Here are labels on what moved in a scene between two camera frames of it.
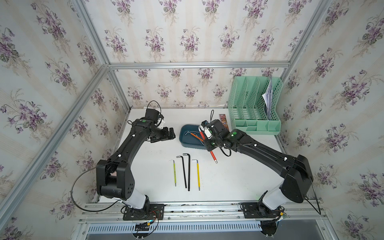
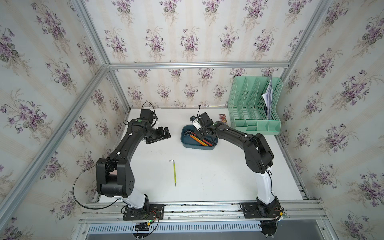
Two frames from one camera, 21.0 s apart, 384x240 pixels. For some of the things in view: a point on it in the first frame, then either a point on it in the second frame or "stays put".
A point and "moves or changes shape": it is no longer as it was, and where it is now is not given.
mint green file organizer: [254, 104] stays put
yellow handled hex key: [198, 173] → [194, 136]
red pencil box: [224, 121] stays put
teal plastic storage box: [190, 137] stays put
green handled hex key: [175, 172] stays put
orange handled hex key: [197, 137] moves or changes shape
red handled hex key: [203, 137] moves or changes shape
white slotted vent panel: [177, 227] stays put
